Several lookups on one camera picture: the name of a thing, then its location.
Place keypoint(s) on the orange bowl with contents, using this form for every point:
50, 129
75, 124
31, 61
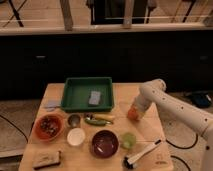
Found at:
48, 127

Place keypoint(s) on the orange apple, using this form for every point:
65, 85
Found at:
132, 114

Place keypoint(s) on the white paper cup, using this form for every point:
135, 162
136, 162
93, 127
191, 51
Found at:
76, 136

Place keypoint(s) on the green cup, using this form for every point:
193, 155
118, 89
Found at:
128, 140

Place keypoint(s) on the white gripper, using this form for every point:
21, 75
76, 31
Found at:
142, 105

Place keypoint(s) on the blue grey cloth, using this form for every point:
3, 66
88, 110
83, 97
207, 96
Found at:
51, 105

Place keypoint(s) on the dark blue floor object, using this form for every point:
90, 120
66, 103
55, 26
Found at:
201, 100

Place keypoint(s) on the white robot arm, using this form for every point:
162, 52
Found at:
198, 120

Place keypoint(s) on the dark purple bowl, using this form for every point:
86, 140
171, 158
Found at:
104, 144

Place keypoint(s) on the green plastic tray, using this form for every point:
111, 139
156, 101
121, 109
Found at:
77, 92

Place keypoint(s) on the brown sponge block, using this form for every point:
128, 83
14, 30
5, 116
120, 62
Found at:
48, 159

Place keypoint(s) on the green chili pepper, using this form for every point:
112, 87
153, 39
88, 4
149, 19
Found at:
95, 122

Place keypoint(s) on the small metal cup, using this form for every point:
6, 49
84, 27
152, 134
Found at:
74, 120

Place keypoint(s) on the black white brush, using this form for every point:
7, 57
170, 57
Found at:
130, 161

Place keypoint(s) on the grey blue sponge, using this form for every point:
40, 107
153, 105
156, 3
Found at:
94, 98

